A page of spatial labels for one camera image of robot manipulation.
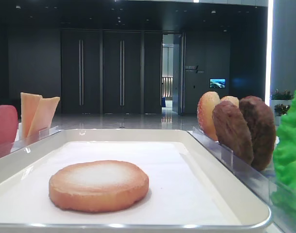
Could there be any front bun top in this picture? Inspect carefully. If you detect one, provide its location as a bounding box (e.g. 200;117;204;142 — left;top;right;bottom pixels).
197;91;221;141

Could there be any brown meat patty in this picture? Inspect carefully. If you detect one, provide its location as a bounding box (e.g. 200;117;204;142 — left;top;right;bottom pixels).
239;96;276;171
213;100;254;165

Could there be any clear acrylic right rack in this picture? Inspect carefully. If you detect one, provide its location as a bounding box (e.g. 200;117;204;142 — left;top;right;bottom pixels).
190;127;296;233

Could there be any black double door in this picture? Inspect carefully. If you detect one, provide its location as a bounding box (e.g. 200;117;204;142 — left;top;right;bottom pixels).
61;30;163;114

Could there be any right cheese slice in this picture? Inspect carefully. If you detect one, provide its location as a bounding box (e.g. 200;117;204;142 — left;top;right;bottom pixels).
27;97;60;137

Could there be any red tomato slice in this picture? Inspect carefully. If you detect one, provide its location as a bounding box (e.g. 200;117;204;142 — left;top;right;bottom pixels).
0;105;18;145

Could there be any cheese slice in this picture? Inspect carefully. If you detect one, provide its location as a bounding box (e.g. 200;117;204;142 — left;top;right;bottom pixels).
20;92;42;138
27;97;60;137

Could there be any right brown meat patty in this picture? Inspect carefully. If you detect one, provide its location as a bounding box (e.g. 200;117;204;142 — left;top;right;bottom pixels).
239;96;276;171

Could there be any potted plant with flowers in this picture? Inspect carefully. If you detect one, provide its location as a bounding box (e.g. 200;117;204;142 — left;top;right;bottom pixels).
270;89;293;117

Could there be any toasted bread slice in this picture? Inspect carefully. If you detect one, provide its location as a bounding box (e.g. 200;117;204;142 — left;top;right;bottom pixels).
49;160;149;213

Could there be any rear bun top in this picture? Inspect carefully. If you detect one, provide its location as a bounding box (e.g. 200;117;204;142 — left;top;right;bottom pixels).
221;96;239;107

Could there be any clear acrylic left rack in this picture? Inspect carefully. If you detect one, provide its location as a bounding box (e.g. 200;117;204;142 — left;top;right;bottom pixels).
0;126;61;158

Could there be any bun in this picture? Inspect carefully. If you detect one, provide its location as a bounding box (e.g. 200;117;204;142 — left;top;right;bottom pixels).
221;96;239;107
197;91;221;141

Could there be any white rectangular tray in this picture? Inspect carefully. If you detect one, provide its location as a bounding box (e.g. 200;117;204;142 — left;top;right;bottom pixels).
0;129;272;233

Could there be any left brown meat patty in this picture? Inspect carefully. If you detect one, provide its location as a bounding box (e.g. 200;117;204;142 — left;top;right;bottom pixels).
213;100;254;165

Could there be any left cheese slice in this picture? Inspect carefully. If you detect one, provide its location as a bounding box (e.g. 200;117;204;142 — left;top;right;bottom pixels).
20;92;42;138

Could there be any small wall screen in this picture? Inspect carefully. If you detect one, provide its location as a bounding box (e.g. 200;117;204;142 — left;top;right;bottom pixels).
210;79;226;89

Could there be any green lettuce leaf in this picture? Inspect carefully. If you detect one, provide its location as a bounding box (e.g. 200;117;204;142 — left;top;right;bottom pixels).
271;90;296;220

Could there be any clear acrylic rack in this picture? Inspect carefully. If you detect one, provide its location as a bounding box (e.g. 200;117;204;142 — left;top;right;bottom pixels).
0;126;61;158
190;127;296;233

